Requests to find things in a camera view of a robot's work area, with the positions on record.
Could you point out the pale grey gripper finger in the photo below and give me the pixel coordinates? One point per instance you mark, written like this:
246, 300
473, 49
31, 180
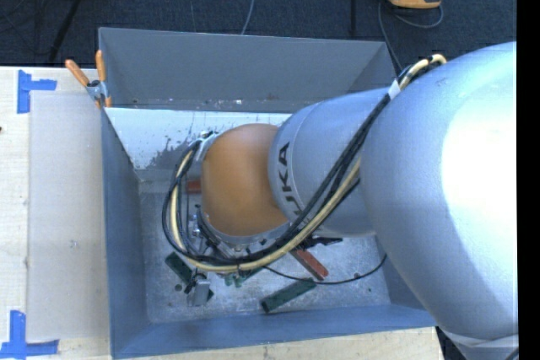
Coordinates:
190, 287
201, 293

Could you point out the dark green flat block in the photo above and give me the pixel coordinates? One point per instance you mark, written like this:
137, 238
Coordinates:
289, 295
178, 263

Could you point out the red-brown flat block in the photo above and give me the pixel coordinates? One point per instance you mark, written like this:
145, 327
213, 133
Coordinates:
313, 265
193, 186

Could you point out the grey metal bin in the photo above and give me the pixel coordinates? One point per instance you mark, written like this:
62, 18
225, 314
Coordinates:
177, 71

